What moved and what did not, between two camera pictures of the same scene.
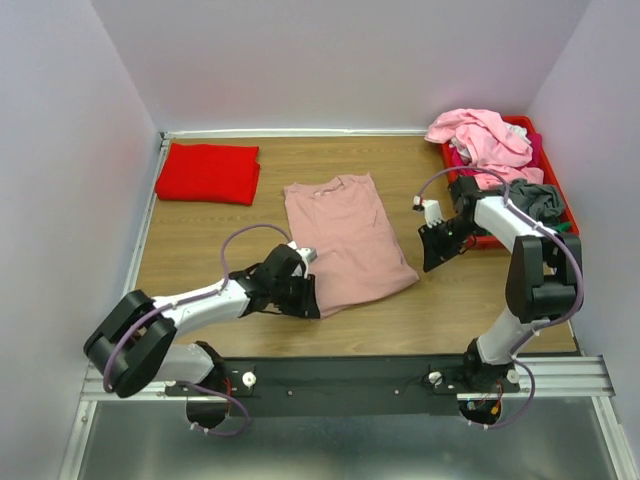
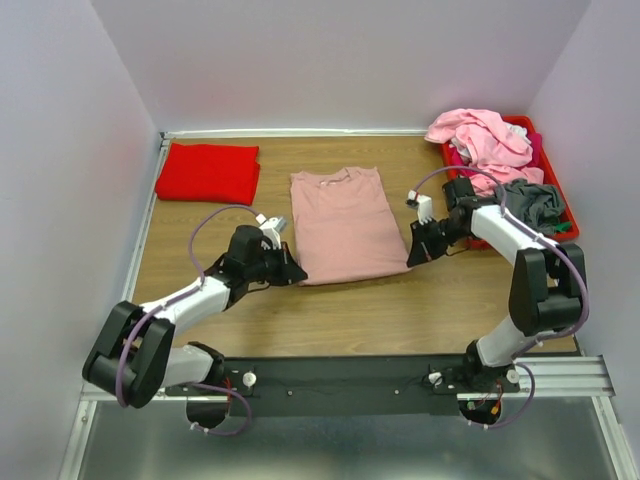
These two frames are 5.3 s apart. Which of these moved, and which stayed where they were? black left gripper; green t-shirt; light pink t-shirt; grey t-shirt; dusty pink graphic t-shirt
Moved: black left gripper; dusty pink graphic t-shirt
Stayed: light pink t-shirt; grey t-shirt; green t-shirt
